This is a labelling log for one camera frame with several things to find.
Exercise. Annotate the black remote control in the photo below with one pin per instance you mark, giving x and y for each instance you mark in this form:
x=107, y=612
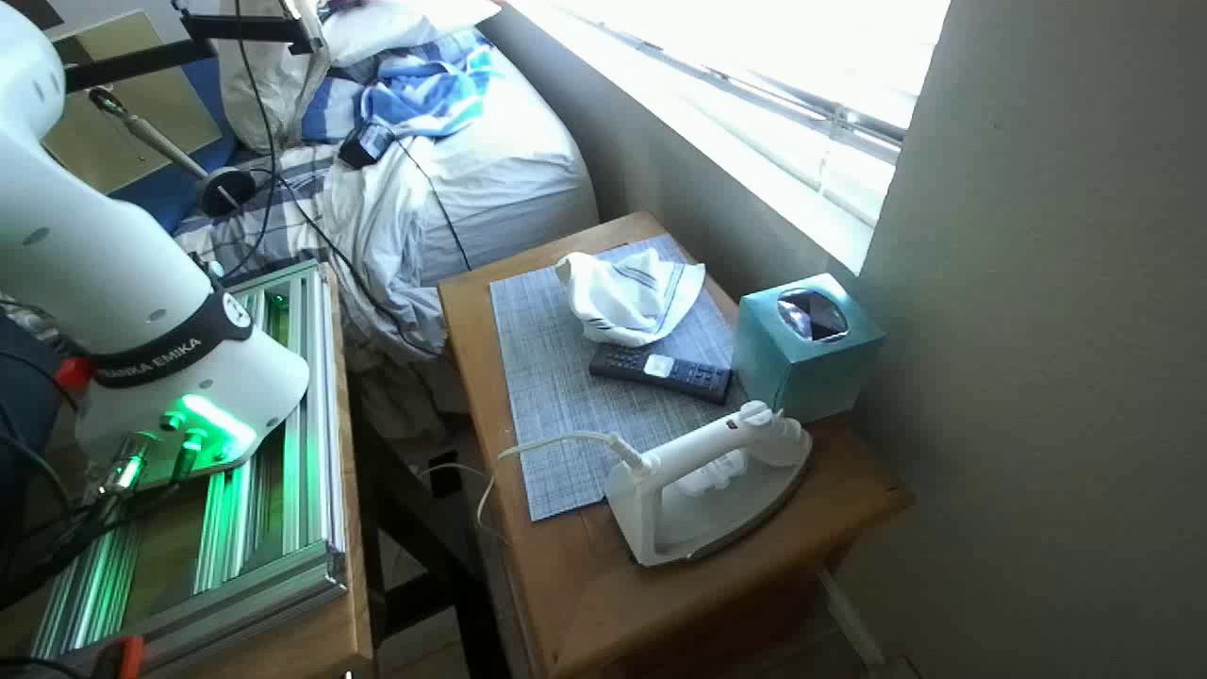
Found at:
x=655, y=368

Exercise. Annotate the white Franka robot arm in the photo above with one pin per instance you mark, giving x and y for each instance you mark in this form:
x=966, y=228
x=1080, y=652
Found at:
x=114, y=266

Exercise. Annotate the white towel with blue stripes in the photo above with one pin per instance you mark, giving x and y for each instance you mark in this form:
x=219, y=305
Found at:
x=622, y=305

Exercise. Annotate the teal tissue box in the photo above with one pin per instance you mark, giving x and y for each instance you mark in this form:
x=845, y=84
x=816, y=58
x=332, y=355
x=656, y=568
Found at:
x=784, y=373

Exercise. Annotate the white steam iron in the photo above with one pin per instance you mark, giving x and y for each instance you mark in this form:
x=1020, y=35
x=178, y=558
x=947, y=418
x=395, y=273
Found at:
x=701, y=505

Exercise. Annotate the white bed bedding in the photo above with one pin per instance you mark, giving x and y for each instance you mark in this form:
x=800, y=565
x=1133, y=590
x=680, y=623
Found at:
x=503, y=165

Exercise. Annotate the white window sill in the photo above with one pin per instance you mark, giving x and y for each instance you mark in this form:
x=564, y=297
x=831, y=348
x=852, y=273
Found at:
x=779, y=175

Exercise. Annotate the wooden side table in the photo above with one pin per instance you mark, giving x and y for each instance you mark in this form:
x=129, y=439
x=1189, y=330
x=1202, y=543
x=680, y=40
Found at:
x=742, y=553

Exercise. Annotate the blue white striped cloth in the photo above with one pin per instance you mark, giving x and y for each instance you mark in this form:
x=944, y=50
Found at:
x=420, y=97

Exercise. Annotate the grey metal rod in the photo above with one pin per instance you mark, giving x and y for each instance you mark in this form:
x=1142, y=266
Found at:
x=151, y=136

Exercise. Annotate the black stand bar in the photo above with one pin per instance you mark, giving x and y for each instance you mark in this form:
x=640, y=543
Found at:
x=137, y=58

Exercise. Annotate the aluminium extrusion base frame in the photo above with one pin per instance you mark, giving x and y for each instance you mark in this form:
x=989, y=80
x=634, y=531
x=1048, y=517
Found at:
x=268, y=505

